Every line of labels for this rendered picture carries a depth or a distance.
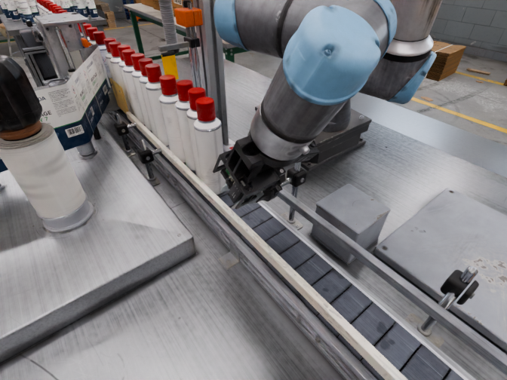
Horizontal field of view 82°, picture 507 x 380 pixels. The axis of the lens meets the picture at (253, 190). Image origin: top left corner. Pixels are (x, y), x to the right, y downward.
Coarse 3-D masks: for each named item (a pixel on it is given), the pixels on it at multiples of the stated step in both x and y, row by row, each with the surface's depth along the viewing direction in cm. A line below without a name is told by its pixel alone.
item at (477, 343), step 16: (288, 192) 51; (304, 208) 48; (320, 224) 46; (336, 240) 44; (368, 256) 41; (384, 272) 39; (400, 288) 38; (416, 288) 37; (416, 304) 36; (432, 304) 35; (448, 320) 34; (464, 336) 33; (480, 336) 32; (480, 352) 32; (496, 352) 31
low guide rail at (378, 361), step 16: (128, 112) 86; (144, 128) 79; (160, 144) 73; (176, 160) 67; (192, 176) 62; (208, 192) 58; (224, 208) 55; (240, 224) 52; (256, 240) 49; (272, 256) 46; (288, 272) 44; (304, 288) 42; (320, 304) 40; (336, 320) 38; (352, 336) 37; (368, 352) 35; (384, 368) 34
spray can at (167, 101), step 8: (160, 80) 60; (168, 80) 60; (168, 88) 61; (176, 88) 62; (168, 96) 62; (176, 96) 62; (160, 104) 64; (168, 104) 62; (168, 112) 63; (176, 112) 64; (168, 120) 64; (176, 120) 65; (168, 128) 66; (176, 128) 66; (168, 136) 68; (176, 136) 67; (176, 144) 68; (176, 152) 70; (184, 160) 71
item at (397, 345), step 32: (224, 192) 64; (256, 224) 57; (288, 256) 51; (320, 256) 51; (320, 288) 46; (352, 288) 46; (352, 320) 42; (384, 320) 42; (352, 352) 39; (384, 352) 39; (416, 352) 39
